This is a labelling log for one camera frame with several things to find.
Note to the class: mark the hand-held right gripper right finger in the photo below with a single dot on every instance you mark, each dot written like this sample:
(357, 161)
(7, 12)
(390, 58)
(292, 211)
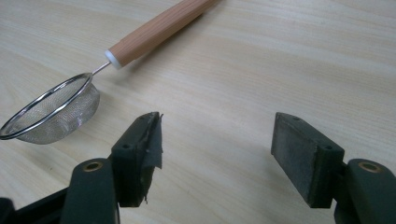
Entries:
(311, 161)

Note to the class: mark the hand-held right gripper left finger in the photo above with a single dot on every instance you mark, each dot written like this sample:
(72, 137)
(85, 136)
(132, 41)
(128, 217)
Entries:
(130, 168)

